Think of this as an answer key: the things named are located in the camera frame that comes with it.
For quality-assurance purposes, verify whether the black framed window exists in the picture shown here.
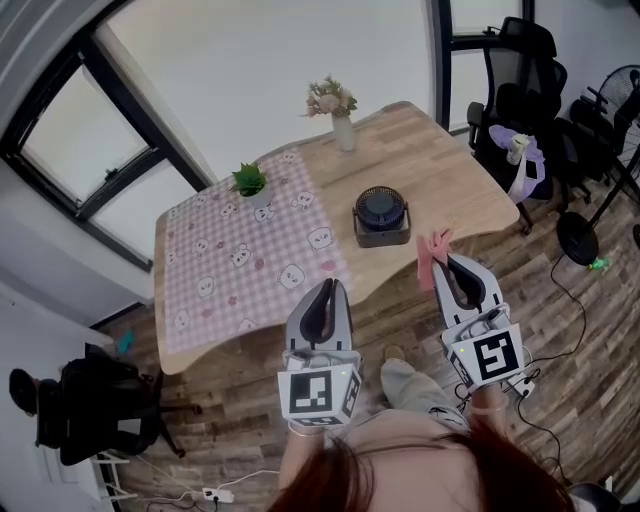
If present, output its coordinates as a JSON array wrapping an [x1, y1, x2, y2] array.
[[0, 29, 214, 274], [435, 0, 537, 135]]

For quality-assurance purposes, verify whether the black swivel chair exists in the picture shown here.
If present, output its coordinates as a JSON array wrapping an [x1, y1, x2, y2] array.
[[8, 343, 204, 467]]

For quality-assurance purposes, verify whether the black mesh office chair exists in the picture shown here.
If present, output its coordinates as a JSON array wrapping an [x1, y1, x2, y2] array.
[[466, 16, 569, 236]]

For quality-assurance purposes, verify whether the person's beige trouser leg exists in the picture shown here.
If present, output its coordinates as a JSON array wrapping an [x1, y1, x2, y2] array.
[[379, 358, 472, 432]]

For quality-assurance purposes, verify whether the person's right forearm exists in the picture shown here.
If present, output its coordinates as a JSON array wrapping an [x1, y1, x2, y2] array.
[[468, 387, 512, 434]]

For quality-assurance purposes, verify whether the person's beige top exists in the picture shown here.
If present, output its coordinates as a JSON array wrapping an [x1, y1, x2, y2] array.
[[277, 408, 569, 512]]

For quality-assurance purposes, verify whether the small green potted plant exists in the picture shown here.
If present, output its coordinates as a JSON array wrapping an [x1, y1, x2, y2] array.
[[229, 161, 274, 210]]

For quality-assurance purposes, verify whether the black floor cable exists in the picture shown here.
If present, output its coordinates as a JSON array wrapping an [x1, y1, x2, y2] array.
[[519, 252, 589, 362]]

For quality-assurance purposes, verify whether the black low-back office chair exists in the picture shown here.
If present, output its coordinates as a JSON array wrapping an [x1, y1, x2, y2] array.
[[553, 87, 622, 202]]

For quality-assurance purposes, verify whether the small dark desk fan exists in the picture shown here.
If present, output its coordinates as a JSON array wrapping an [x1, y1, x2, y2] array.
[[352, 185, 414, 250]]

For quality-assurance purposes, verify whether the pink checked bear tablecloth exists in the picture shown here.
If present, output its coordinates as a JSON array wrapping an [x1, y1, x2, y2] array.
[[162, 148, 354, 354]]

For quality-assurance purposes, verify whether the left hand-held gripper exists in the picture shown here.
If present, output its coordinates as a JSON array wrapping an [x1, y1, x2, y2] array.
[[277, 278, 364, 429]]

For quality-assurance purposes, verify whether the white power strip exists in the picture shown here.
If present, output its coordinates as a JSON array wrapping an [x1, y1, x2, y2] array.
[[507, 377, 537, 399], [201, 486, 236, 505]]

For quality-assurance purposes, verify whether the white bottle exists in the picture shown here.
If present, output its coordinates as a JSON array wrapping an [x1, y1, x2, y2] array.
[[505, 133, 531, 167]]

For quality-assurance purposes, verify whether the black standing fan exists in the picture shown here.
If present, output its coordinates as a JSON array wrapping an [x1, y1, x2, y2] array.
[[555, 64, 640, 268]]

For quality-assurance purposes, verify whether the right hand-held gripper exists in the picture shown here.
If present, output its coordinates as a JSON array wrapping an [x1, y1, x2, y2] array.
[[431, 253, 537, 397]]

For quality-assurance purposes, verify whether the person's left forearm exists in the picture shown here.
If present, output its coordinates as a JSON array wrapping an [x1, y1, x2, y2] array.
[[277, 422, 327, 494]]

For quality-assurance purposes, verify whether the pink cloth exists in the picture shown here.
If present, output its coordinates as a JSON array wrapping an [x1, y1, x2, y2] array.
[[416, 228, 454, 294]]

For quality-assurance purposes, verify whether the purple bag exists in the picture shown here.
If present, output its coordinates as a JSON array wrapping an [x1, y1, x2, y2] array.
[[488, 124, 550, 204]]

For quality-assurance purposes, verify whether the white vase with flowers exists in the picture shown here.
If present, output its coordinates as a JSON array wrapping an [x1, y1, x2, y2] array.
[[299, 73, 359, 153]]

